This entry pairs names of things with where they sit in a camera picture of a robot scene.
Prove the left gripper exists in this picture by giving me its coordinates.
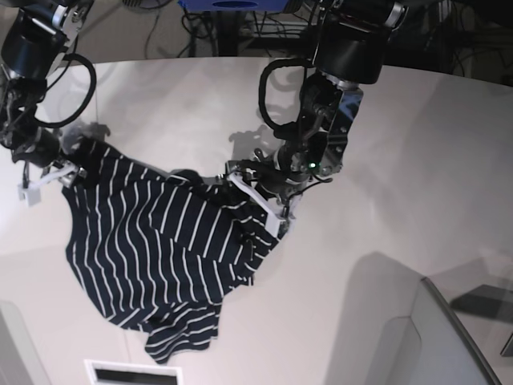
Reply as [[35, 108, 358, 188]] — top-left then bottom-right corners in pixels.
[[226, 146, 321, 238]]

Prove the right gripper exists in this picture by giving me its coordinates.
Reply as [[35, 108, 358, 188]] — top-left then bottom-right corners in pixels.
[[11, 128, 79, 205]]

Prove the navy white striped t-shirt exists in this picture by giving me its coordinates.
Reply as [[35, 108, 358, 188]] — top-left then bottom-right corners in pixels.
[[63, 138, 280, 365]]

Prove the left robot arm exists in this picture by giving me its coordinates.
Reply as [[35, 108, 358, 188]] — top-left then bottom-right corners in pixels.
[[224, 1, 408, 237]]

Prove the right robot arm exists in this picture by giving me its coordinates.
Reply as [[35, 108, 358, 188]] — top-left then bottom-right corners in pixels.
[[1, 1, 97, 205]]

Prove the blue box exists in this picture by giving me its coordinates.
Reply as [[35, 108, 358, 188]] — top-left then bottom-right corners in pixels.
[[179, 0, 288, 12]]

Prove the grey monitor edge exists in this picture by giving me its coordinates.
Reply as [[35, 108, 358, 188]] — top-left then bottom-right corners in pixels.
[[412, 278, 500, 384]]

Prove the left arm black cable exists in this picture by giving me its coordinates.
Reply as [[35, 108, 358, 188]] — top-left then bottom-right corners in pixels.
[[258, 58, 317, 140]]

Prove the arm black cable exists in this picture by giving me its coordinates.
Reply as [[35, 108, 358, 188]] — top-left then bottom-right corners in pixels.
[[258, 58, 317, 140], [31, 51, 98, 129]]

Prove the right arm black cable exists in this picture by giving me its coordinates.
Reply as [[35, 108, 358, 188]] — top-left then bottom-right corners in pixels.
[[31, 51, 98, 129]]

